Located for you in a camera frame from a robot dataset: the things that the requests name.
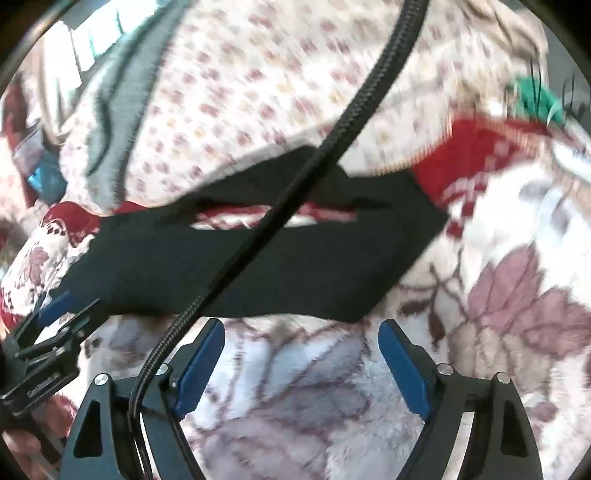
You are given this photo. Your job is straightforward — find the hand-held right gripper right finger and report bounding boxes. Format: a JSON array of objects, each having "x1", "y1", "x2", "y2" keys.
[{"x1": 378, "y1": 319, "x2": 544, "y2": 480}]

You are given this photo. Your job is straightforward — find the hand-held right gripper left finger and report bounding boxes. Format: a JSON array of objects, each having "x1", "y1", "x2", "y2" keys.
[{"x1": 60, "y1": 318, "x2": 226, "y2": 480}]

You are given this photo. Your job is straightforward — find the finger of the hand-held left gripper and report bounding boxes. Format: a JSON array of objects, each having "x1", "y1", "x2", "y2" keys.
[{"x1": 9, "y1": 290, "x2": 108, "y2": 357}]

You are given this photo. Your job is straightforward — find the black pants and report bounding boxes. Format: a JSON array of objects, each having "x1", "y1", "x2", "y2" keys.
[{"x1": 62, "y1": 145, "x2": 451, "y2": 324}]

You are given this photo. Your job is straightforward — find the floral plush blanket red border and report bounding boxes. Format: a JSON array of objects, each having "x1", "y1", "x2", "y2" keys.
[{"x1": 0, "y1": 115, "x2": 591, "y2": 480}]

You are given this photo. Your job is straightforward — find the blue object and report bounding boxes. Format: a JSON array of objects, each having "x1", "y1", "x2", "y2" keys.
[{"x1": 27, "y1": 159, "x2": 68, "y2": 206}]

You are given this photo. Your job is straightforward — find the grey cloth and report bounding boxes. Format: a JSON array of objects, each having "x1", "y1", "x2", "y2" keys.
[{"x1": 88, "y1": 0, "x2": 185, "y2": 204}]

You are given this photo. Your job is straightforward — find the white bag with green mark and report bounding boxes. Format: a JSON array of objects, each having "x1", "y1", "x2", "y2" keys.
[{"x1": 503, "y1": 74, "x2": 591, "y2": 176}]

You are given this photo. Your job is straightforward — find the small-flower print bedsheet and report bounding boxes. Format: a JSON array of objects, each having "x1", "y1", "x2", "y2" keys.
[{"x1": 60, "y1": 0, "x2": 550, "y2": 217}]

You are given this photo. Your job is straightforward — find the black braided cable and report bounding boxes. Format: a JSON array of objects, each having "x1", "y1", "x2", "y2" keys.
[{"x1": 129, "y1": 0, "x2": 432, "y2": 480}]

